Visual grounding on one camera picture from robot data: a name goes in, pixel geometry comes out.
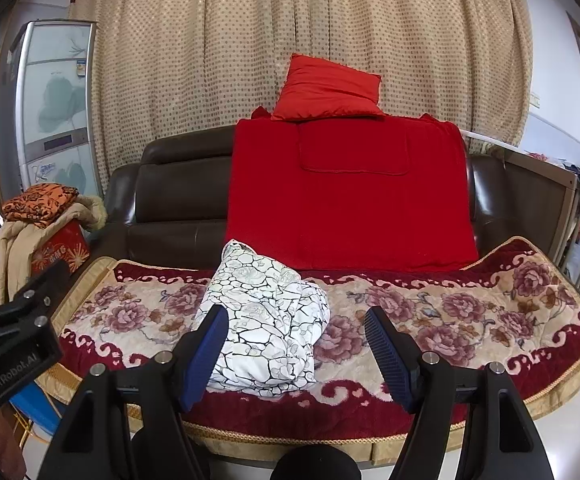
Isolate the red blanket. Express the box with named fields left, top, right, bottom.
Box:
left=224, top=107, right=480, bottom=271

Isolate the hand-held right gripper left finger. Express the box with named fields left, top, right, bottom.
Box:
left=36, top=304, right=231, bottom=480

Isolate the beige dotted curtain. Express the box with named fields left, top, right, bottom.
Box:
left=67, top=0, right=536, bottom=201

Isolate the red cardboard box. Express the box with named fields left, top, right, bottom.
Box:
left=30, top=220, right=90, bottom=276

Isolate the blue and yellow toy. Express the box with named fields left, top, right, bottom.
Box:
left=8, top=382, right=63, bottom=433

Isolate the dark brown leather sofa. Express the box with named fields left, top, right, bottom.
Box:
left=90, top=125, right=571, bottom=281

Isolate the wooden crib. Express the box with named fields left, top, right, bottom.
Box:
left=462, top=127, right=580, bottom=301

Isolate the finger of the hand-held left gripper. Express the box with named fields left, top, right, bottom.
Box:
left=0, top=261, right=73, bottom=318

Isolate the floral sofa blanket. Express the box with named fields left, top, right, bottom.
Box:
left=37, top=237, right=580, bottom=466

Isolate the orange black-patterned cloth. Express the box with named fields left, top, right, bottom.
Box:
left=2, top=185, right=80, bottom=228

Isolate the silver refrigerator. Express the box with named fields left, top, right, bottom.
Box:
left=0, top=20, right=105, bottom=201

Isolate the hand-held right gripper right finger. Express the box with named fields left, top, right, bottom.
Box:
left=364, top=306, right=556, bottom=480

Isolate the white black-patterned coat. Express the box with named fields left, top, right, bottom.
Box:
left=190, top=240, right=331, bottom=398

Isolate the red pillow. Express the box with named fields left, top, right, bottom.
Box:
left=271, top=53, right=385, bottom=122

